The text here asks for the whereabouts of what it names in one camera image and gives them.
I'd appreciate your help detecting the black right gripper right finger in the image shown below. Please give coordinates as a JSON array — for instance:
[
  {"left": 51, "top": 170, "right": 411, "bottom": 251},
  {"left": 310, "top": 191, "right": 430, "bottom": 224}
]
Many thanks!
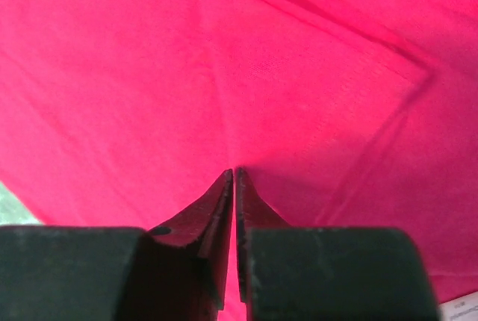
[{"left": 235, "top": 169, "right": 440, "bottom": 320}]

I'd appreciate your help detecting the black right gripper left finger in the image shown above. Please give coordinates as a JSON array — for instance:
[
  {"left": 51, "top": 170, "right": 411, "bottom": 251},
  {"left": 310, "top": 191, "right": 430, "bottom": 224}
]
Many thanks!
[{"left": 1, "top": 170, "right": 233, "bottom": 320}]

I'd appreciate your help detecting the red t shirt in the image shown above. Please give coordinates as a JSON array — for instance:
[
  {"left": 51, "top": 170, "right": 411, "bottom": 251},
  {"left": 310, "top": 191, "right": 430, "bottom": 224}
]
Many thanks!
[{"left": 1, "top": 0, "right": 477, "bottom": 301}]

